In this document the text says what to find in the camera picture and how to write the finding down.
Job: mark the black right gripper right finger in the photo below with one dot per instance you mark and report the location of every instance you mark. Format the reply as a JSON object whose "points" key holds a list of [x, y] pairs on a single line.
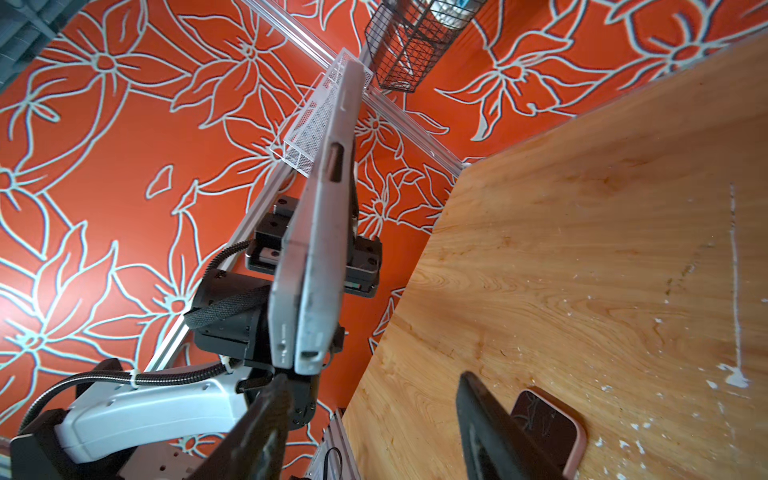
{"points": [[493, 445]]}

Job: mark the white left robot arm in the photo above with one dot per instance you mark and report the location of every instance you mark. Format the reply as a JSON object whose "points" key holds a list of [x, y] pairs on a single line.
{"points": [[110, 423]]}

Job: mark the light blue box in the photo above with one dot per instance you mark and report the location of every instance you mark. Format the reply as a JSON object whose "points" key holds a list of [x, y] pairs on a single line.
{"points": [[454, 14]]}

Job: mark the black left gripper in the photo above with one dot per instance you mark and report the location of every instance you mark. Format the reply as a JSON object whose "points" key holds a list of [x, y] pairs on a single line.
{"points": [[264, 250]]}

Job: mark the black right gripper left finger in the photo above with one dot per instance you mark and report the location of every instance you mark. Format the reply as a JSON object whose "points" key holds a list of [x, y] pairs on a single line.
{"points": [[255, 447]]}

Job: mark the black phone on table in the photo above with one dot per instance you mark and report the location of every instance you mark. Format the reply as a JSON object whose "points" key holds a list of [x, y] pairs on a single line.
{"points": [[553, 427]]}

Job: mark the aluminium frame post left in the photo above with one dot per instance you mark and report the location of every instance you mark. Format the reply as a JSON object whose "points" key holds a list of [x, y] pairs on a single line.
{"points": [[320, 53]]}

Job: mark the black wire basket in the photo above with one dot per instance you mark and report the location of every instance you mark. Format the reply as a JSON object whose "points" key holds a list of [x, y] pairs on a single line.
{"points": [[404, 43]]}

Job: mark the clear acrylic bin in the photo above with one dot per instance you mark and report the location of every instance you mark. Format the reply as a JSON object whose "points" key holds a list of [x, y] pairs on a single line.
{"points": [[302, 134]]}

